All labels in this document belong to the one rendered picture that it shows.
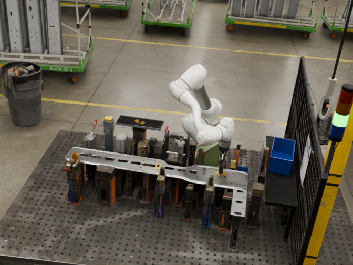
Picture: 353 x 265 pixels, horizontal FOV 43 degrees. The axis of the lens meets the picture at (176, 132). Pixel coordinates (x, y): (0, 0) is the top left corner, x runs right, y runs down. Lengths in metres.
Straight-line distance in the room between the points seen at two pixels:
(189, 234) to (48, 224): 1.00
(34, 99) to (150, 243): 3.15
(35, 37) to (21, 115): 1.84
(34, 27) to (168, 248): 4.94
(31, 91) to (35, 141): 0.61
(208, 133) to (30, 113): 3.35
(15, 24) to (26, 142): 2.37
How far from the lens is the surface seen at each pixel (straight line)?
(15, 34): 7.44
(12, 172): 5.13
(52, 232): 3.27
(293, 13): 10.25
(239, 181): 3.27
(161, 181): 3.13
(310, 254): 3.00
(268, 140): 3.77
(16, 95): 5.76
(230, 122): 3.01
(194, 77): 3.38
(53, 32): 7.26
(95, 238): 3.18
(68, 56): 7.27
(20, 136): 5.75
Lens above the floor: 2.90
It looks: 30 degrees down
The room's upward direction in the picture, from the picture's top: 4 degrees clockwise
